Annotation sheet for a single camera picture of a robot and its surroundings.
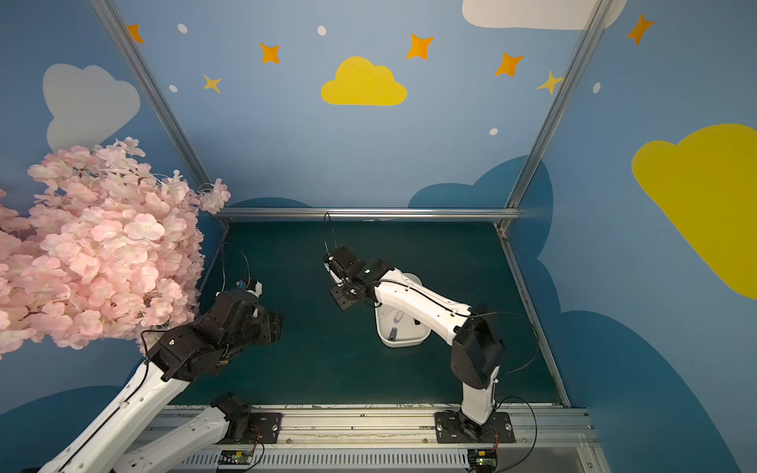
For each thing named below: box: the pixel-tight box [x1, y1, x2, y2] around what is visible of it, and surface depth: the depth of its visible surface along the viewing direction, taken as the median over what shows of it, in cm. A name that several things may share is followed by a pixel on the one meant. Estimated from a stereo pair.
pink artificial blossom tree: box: [0, 137, 231, 360], surface depth 49 cm
